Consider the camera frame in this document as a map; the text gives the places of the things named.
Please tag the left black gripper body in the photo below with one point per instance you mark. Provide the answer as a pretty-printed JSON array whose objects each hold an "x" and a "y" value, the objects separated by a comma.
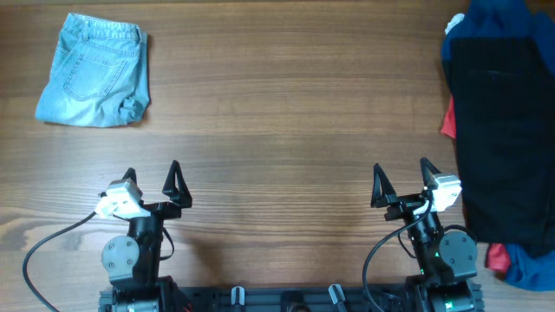
[{"x": 157, "y": 208}]

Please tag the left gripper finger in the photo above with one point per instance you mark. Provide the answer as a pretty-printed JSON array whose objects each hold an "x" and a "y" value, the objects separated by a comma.
[
  {"x": 175, "y": 187},
  {"x": 130, "y": 176}
]

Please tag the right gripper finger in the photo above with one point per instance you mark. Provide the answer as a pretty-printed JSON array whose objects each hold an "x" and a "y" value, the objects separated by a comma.
[
  {"x": 428, "y": 172},
  {"x": 383, "y": 193}
]

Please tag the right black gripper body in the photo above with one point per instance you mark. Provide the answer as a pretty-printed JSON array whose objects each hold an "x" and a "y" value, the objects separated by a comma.
[{"x": 408, "y": 206}]

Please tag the black shorts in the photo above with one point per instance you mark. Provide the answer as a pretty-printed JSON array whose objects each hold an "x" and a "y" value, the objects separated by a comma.
[{"x": 503, "y": 96}]

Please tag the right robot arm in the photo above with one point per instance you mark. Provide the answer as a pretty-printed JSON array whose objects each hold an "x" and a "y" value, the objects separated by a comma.
[{"x": 446, "y": 255}]

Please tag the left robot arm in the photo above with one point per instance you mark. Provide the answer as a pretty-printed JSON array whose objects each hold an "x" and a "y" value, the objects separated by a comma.
[{"x": 133, "y": 260}]

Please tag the folded light blue jeans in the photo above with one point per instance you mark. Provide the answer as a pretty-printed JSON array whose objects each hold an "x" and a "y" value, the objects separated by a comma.
[{"x": 98, "y": 76}]

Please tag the red garment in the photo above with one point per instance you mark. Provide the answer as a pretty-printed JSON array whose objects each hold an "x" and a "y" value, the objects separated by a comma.
[{"x": 497, "y": 257}]

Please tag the dark blue garment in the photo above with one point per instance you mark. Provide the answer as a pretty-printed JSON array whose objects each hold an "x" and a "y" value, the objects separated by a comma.
[{"x": 512, "y": 19}]

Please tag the white cloth piece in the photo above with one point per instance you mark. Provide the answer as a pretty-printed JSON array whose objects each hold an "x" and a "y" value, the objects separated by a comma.
[{"x": 456, "y": 19}]

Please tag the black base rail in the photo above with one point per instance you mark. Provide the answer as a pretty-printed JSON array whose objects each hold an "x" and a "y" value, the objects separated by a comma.
[{"x": 295, "y": 298}]

